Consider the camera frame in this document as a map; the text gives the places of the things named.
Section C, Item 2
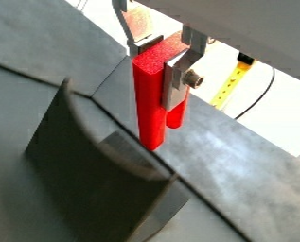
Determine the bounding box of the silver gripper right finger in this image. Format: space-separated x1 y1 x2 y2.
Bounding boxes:
163 25 208 111

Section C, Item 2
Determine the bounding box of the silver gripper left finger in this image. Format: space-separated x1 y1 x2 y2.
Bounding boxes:
112 0 164 58

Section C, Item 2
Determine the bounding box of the red square-circle object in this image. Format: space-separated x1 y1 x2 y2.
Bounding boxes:
132 31 190 150

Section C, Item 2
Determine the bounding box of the black curved fixture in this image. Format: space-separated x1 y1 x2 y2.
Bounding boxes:
26 78 190 242

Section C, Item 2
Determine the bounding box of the yellow tape measure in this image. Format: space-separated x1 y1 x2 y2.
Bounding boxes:
211 52 255 110

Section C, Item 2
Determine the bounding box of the black cable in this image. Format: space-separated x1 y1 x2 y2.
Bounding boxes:
234 66 278 121

